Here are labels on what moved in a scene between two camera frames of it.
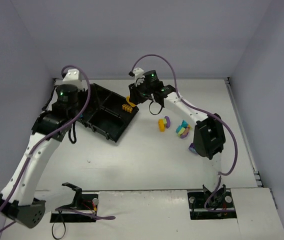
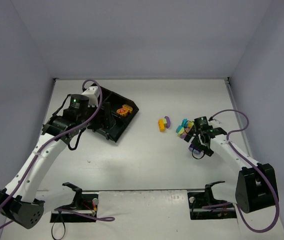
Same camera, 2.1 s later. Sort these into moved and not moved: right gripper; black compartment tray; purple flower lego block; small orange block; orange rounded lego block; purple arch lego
Moved: orange rounded lego block; right gripper
Not moved: purple arch lego; black compartment tray; small orange block; purple flower lego block
